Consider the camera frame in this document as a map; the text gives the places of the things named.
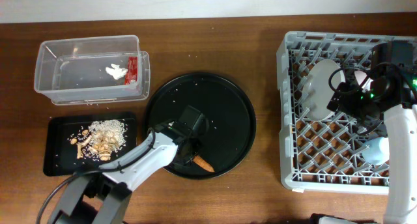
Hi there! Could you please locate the orange carrot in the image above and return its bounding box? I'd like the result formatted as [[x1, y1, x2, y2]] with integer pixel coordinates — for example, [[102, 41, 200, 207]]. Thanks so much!
[[192, 156, 214, 173]]

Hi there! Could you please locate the light blue cup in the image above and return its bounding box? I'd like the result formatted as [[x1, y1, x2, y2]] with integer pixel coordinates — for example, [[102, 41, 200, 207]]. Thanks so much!
[[362, 137, 390, 166]]

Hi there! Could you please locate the grey round plate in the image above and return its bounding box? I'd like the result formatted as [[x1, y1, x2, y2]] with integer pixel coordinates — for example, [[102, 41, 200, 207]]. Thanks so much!
[[301, 59, 340, 121]]

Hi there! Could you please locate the red snack wrapper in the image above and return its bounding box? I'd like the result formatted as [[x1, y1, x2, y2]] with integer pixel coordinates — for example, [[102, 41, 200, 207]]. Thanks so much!
[[124, 57, 138, 85]]

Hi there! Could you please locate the white tissue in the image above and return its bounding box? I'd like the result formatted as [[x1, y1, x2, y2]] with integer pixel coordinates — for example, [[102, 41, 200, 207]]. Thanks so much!
[[105, 64, 128, 80]]

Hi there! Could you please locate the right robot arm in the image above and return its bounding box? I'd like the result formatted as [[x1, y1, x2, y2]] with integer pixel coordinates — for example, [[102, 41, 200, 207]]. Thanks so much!
[[303, 40, 416, 223]]

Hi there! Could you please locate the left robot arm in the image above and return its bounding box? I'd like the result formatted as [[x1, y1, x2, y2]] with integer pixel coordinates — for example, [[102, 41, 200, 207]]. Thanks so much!
[[48, 105, 209, 223]]

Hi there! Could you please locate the grey dishwasher rack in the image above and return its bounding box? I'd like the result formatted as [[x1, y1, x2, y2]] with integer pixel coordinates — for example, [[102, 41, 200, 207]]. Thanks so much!
[[276, 31, 416, 195]]

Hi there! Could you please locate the round black serving tray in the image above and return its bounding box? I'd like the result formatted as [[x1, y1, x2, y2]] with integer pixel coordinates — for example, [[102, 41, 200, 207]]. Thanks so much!
[[143, 72, 256, 180]]

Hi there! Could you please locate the rice grains pile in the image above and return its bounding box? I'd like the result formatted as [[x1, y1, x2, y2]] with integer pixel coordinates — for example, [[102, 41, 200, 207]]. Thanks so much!
[[66, 119, 128, 163]]

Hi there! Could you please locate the peanut shells pile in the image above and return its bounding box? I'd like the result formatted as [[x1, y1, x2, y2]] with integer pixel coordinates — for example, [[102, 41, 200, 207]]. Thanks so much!
[[68, 130, 120, 161]]

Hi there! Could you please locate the black rectangular tray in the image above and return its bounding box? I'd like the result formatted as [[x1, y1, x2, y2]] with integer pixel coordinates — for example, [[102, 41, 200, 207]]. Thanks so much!
[[43, 111, 137, 176]]

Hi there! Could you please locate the clear plastic bin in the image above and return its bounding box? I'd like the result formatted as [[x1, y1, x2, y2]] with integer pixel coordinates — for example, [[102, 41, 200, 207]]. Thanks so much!
[[34, 35, 151, 105]]

